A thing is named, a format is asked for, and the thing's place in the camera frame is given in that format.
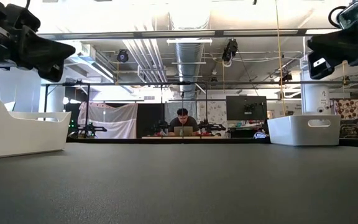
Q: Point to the brown polka-dot curtain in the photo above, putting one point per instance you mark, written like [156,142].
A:
[350,109]

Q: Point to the white plastic basket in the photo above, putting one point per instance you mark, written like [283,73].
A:
[291,130]
[26,137]

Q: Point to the black monitor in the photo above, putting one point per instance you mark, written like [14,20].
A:
[238,107]

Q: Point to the white cloth sheet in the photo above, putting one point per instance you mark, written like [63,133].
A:
[117,124]

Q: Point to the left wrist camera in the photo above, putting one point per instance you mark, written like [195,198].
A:
[23,17]

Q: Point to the pale patterned curtain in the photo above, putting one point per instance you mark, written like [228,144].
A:
[213,110]

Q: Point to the black ceiling spotlight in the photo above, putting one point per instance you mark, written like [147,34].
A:
[122,56]

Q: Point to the white round column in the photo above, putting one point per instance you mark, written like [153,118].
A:
[314,96]
[54,96]

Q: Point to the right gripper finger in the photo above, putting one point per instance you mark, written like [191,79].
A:
[334,43]
[328,67]

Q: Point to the black horizontal frame bar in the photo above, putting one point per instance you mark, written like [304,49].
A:
[244,83]

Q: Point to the white ceiling light fixture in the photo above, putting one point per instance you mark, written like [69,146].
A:
[188,41]

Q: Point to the grey curtain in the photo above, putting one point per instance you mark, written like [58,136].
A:
[174,110]

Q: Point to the person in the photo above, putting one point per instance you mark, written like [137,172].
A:
[182,113]

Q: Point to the black background robot arm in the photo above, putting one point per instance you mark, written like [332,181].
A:
[211,127]
[162,127]
[89,129]

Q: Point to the silver ventilation duct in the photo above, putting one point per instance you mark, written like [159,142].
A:
[188,56]

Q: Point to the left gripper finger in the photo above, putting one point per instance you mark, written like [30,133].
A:
[53,71]
[42,51]

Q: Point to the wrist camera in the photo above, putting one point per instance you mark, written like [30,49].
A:
[23,17]
[353,14]

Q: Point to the black table mat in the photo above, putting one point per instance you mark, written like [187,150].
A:
[166,186]

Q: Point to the grey laptop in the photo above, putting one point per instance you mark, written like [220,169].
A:
[183,130]

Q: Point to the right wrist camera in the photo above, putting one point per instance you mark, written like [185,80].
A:
[353,14]

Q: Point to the black hanging ceiling camera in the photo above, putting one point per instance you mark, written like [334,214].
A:
[230,49]

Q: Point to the grey overhead frame beam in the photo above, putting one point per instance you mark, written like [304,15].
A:
[228,33]

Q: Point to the black partition panel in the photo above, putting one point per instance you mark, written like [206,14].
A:
[149,118]

